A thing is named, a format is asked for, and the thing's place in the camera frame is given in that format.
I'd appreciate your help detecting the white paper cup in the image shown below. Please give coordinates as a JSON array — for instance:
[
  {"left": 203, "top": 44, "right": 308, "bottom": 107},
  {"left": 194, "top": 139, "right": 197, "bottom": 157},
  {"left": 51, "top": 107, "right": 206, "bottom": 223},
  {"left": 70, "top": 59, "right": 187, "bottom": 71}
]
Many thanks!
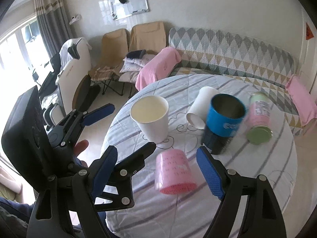
[
  {"left": 130, "top": 96, "right": 169, "bottom": 143},
  {"left": 186, "top": 86, "right": 219, "bottom": 130}
]

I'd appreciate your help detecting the blue black metal can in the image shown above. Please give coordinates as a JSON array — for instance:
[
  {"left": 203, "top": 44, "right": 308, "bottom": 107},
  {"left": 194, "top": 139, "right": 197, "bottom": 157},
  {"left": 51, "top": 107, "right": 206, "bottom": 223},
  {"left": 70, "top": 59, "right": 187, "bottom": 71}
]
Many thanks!
[{"left": 201, "top": 93, "right": 247, "bottom": 155}]

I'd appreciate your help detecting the pink plastic cup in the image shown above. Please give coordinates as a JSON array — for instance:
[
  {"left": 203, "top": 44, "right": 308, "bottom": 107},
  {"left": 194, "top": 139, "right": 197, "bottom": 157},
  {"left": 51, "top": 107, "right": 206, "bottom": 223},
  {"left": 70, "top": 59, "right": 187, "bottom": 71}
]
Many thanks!
[{"left": 155, "top": 149, "right": 197, "bottom": 195}]

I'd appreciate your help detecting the person's left hand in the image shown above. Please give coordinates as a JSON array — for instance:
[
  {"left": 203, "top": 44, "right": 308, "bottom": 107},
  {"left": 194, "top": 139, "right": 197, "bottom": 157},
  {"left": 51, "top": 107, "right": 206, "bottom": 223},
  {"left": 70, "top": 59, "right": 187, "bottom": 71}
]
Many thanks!
[{"left": 73, "top": 140, "right": 89, "bottom": 168}]

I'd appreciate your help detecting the white office chair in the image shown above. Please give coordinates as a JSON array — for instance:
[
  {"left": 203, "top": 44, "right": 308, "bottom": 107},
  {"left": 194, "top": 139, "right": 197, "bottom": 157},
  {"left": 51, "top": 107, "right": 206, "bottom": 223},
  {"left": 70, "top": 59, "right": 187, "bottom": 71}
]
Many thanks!
[{"left": 39, "top": 37, "right": 91, "bottom": 128}]

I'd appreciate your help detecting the green pink metal can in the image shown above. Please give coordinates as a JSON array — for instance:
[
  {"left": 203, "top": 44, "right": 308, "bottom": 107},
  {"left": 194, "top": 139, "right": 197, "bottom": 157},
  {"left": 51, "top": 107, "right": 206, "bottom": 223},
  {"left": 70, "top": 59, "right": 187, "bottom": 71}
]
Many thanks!
[{"left": 246, "top": 92, "right": 272, "bottom": 145}]

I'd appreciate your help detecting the striped white tablecloth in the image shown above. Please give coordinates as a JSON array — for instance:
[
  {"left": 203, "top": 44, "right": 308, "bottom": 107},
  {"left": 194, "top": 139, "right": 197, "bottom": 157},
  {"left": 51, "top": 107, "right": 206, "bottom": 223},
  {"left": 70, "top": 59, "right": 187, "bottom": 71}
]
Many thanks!
[{"left": 100, "top": 74, "right": 298, "bottom": 238}]

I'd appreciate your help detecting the folded pillows stack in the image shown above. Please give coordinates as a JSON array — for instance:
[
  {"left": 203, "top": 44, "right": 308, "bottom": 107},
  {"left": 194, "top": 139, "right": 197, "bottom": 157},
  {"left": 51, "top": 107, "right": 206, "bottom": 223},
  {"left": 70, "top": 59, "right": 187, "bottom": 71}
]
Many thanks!
[{"left": 119, "top": 49, "right": 155, "bottom": 84}]

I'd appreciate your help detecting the tan folding chair left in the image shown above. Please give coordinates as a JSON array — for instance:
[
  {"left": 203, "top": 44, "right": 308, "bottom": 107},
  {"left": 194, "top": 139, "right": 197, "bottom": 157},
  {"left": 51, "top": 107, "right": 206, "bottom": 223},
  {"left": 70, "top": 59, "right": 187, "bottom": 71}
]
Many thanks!
[{"left": 88, "top": 29, "right": 128, "bottom": 96}]

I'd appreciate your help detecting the tan folding chair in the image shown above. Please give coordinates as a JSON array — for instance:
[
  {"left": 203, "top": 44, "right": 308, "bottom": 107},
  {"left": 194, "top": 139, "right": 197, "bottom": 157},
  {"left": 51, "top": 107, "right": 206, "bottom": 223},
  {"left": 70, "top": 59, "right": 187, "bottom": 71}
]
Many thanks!
[
  {"left": 88, "top": 29, "right": 128, "bottom": 96},
  {"left": 128, "top": 21, "right": 167, "bottom": 54}
]

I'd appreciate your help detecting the pink towel left armrest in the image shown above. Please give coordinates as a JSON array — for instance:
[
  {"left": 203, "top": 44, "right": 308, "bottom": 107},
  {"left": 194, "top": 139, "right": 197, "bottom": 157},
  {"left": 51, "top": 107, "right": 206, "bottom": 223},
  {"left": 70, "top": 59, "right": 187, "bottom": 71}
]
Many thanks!
[{"left": 135, "top": 47, "right": 182, "bottom": 91}]

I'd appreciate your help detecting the pink towel armrest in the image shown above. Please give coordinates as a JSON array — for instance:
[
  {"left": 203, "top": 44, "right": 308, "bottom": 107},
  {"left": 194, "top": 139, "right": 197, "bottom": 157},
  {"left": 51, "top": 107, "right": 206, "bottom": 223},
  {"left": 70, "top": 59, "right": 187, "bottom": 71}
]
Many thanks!
[
  {"left": 285, "top": 75, "right": 316, "bottom": 126},
  {"left": 135, "top": 47, "right": 182, "bottom": 91}
]

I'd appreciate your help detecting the pink towel right armrest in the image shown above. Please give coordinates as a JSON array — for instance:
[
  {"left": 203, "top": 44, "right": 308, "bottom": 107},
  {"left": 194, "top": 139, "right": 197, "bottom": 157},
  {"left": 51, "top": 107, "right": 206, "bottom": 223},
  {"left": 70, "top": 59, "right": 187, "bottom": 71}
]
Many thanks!
[{"left": 285, "top": 75, "right": 316, "bottom": 126}]

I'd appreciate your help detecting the grey striped curtain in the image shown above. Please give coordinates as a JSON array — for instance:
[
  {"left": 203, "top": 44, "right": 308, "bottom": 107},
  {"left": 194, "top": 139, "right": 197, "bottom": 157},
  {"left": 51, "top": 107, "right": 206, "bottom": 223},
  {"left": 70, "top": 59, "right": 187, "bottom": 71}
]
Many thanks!
[{"left": 34, "top": 0, "right": 74, "bottom": 58}]

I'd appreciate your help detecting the tan folding chair right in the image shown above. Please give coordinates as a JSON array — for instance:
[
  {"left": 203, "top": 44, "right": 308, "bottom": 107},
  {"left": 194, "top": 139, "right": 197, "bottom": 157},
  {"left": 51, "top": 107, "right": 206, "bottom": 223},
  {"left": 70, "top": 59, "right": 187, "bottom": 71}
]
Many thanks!
[{"left": 128, "top": 21, "right": 167, "bottom": 54}]

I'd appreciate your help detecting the diamond patterned sofa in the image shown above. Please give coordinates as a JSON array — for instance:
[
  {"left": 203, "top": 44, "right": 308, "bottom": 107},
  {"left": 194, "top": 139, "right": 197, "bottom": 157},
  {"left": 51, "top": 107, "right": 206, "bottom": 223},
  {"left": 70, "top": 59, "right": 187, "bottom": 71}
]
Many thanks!
[{"left": 169, "top": 27, "right": 304, "bottom": 136}]

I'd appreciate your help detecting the white door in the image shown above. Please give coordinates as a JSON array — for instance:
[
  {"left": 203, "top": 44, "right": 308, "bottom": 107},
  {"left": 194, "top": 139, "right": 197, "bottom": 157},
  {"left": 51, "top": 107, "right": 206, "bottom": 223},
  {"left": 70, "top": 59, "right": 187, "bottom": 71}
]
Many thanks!
[{"left": 297, "top": 7, "right": 316, "bottom": 100}]

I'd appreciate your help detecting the red diamond door decoration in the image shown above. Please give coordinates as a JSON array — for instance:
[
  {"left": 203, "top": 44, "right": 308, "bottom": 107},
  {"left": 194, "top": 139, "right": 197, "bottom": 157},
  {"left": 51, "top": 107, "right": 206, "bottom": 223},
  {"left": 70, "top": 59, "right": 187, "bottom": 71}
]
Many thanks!
[{"left": 306, "top": 23, "right": 314, "bottom": 40}]

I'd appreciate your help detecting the wall whiteboard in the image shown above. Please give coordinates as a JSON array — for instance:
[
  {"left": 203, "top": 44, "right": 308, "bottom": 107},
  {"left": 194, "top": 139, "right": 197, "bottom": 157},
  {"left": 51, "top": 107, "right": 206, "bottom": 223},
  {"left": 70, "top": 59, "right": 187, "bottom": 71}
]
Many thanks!
[{"left": 108, "top": 0, "right": 149, "bottom": 20}]

